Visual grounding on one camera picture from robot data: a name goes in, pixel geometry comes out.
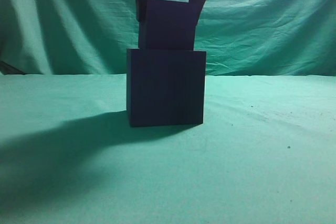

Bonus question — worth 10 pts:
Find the purple cube block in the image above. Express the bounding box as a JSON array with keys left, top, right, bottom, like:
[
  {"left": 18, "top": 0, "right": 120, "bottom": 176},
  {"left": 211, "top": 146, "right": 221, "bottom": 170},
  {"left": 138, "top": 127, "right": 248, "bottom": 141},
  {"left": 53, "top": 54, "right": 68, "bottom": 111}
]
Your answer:
[{"left": 138, "top": 0, "right": 197, "bottom": 50}]

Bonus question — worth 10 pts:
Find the dark purple groove box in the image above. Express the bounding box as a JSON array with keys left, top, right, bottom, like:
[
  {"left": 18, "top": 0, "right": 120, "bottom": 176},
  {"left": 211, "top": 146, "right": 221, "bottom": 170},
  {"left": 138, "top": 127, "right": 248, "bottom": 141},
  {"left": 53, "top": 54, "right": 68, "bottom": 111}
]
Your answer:
[{"left": 127, "top": 49, "right": 207, "bottom": 127}]

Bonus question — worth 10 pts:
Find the green backdrop cloth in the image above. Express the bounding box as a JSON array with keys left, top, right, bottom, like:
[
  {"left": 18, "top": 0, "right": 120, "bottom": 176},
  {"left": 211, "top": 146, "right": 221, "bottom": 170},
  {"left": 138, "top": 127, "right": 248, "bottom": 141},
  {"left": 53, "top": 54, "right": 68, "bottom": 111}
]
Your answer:
[{"left": 1, "top": 0, "right": 335, "bottom": 76}]

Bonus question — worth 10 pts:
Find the green table cloth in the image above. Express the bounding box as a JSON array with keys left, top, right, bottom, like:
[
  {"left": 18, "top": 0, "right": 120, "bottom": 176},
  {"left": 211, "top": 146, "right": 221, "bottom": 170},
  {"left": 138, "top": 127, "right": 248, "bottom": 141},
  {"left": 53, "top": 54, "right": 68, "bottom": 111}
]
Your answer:
[{"left": 1, "top": 74, "right": 335, "bottom": 223}]

